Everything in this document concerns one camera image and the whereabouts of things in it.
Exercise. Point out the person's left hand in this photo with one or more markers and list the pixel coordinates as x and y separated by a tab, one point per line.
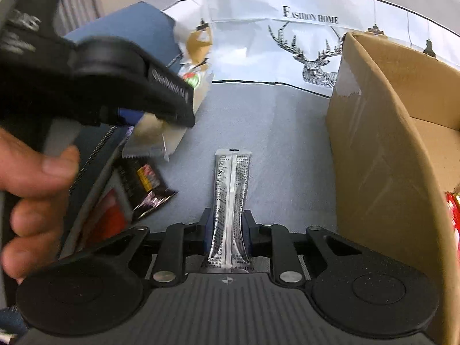
32	194

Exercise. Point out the red striped snack packet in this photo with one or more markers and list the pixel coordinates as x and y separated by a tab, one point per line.
454	215

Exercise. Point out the dark glossy snack packet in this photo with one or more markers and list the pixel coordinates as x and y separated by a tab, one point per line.
147	187

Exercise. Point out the blue zippered cushion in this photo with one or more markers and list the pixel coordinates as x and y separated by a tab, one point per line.
143	32

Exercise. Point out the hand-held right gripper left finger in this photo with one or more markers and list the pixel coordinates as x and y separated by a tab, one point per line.
205	231

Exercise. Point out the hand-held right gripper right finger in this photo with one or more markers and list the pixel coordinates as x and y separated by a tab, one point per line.
247	231

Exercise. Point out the beige snack packet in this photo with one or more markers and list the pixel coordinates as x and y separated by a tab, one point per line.
172	129

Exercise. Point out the grey ribbed case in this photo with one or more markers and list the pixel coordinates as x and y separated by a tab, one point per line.
77	1

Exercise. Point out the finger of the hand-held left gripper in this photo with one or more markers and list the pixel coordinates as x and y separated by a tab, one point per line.
169	90

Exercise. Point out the brown cardboard box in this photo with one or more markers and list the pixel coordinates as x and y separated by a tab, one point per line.
388	158

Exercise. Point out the silver stick snack packet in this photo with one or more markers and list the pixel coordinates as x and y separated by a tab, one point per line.
230	208

